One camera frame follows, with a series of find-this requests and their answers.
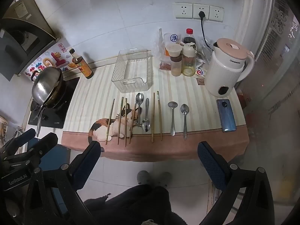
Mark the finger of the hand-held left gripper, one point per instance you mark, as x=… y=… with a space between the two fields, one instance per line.
x=46 y=143
x=24 y=134

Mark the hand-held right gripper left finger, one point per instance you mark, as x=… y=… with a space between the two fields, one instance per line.
x=86 y=161

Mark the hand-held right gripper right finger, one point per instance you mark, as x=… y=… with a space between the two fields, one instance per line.
x=211 y=163

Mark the wooden chopstick green band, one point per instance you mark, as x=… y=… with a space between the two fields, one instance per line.
x=120 y=119

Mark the clear plastic container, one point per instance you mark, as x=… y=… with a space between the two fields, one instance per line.
x=121 y=82

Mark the blue bin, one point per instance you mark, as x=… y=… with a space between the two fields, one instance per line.
x=58 y=154

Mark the grey slipper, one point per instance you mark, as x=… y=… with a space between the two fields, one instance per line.
x=166 y=178
x=143 y=177

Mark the blue smartphone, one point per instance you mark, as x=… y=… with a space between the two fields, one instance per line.
x=226 y=116

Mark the black glass gas stove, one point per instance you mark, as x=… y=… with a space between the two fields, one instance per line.
x=68 y=98

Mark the stainless steel wok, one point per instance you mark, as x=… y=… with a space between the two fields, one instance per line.
x=46 y=84

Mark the person's dark robe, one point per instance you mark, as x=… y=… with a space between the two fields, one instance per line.
x=140 y=206

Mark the striped cat print tablecloth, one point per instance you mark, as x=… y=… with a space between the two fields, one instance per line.
x=199 y=91

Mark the small brown packet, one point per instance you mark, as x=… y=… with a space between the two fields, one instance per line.
x=200 y=82

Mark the dark sauce bottle orange label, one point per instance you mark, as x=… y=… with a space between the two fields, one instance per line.
x=83 y=68

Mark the swirl print packet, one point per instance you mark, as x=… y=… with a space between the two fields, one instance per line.
x=200 y=71

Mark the frosted glass door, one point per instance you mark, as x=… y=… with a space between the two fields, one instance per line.
x=276 y=98

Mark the cream electric kettle pink lid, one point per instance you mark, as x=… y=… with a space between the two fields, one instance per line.
x=225 y=70

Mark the oil bottle white cap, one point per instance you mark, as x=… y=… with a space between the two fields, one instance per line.
x=188 y=65

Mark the seasoning jar brown cap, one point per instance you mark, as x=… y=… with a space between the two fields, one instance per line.
x=176 y=68

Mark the steel range hood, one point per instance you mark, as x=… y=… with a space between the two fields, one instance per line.
x=25 y=28

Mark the red seasoning packet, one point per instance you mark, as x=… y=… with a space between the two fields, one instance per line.
x=164 y=66

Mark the crumpled plastic bag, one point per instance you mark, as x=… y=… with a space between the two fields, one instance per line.
x=202 y=55

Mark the white lidded plastic tub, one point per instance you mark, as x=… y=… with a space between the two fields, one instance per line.
x=173 y=49

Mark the clear plastic bag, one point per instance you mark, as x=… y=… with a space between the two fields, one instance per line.
x=159 y=46

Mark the dark drink bottle red cap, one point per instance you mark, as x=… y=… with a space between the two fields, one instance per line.
x=189 y=37

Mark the clear plastic cup blue print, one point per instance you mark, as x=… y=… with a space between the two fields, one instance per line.
x=173 y=38

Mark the colourful wall stickers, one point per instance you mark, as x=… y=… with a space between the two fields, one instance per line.
x=56 y=58

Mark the white wall socket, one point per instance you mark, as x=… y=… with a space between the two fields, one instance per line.
x=216 y=14
x=183 y=10
x=196 y=8

